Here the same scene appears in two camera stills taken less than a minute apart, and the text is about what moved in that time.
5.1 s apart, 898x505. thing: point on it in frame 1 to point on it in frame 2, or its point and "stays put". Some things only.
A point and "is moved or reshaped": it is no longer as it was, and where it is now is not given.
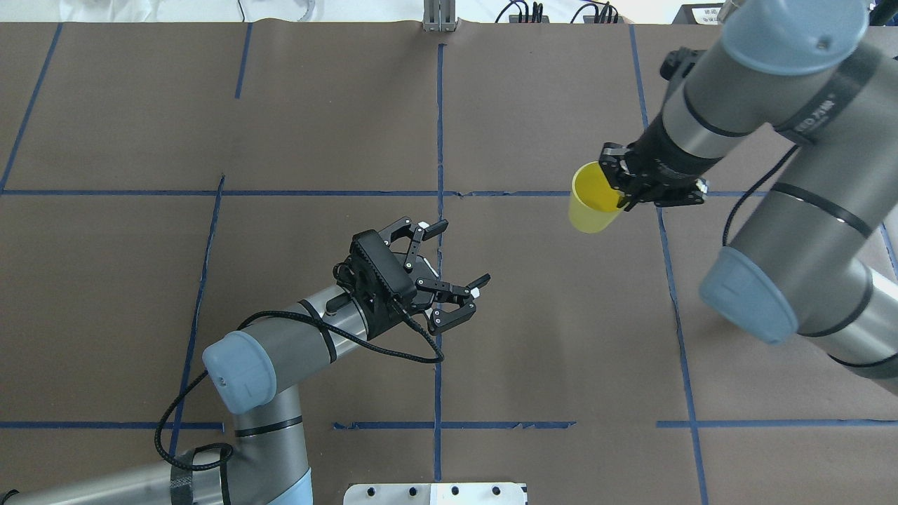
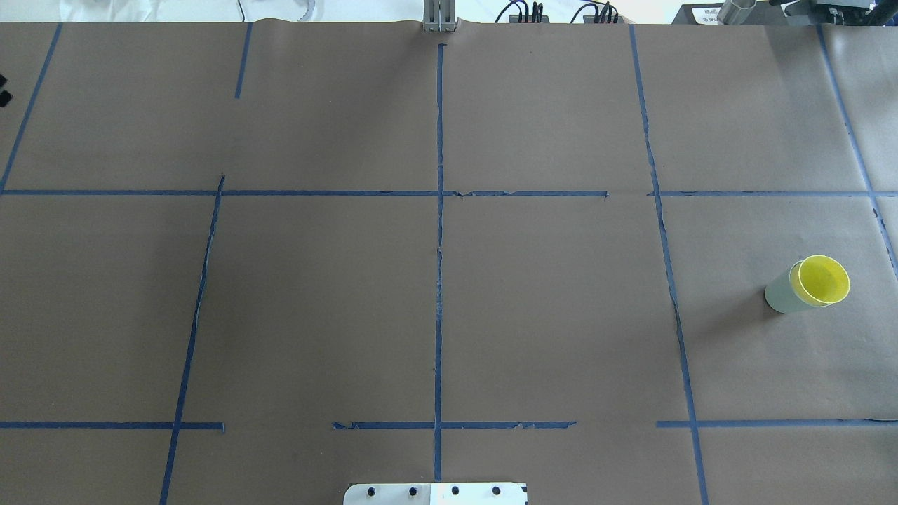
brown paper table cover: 163,185 stays put
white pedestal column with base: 435,494 stays put
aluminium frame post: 439,15 stays put
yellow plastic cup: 594,202 is moved or reshaped
